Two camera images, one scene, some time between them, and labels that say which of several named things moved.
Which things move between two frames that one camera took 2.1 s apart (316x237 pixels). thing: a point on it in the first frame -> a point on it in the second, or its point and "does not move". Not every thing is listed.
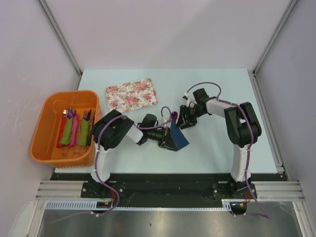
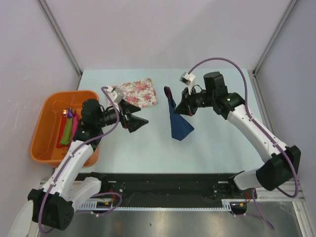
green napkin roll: x=65 y=138 does not move
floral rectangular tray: x=131 y=96 does not move
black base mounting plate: x=168 y=190 does not move
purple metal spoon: x=174 y=115 -> x=168 y=94
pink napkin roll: x=73 y=140 does not move
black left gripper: x=169 y=143 -> x=133 y=123
